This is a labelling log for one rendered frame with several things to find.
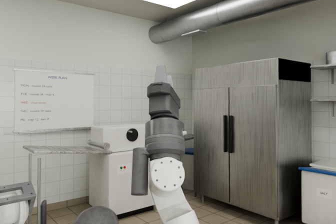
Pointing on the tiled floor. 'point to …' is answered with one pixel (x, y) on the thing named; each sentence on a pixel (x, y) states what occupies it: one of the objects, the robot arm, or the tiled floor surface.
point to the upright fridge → (253, 134)
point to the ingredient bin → (319, 193)
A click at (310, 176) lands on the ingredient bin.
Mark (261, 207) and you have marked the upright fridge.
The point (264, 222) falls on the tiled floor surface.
